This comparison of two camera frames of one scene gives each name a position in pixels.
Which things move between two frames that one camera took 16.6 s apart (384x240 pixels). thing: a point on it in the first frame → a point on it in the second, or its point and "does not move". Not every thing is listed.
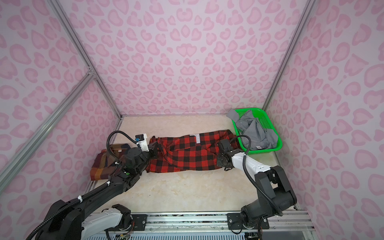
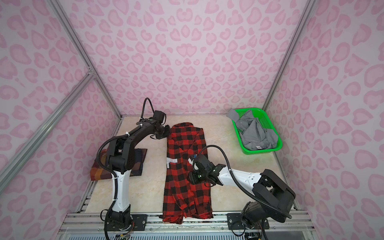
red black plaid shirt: x=187 y=152 → x=183 y=199
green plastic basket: x=258 y=113 does not move
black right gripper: x=218 y=162 → x=192 y=177
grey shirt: x=261 y=138 does not move
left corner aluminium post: x=78 y=44 does not move
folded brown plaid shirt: x=103 y=165 does not move
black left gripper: x=153 y=149 → x=167 y=127
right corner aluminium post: x=307 y=9 does not move
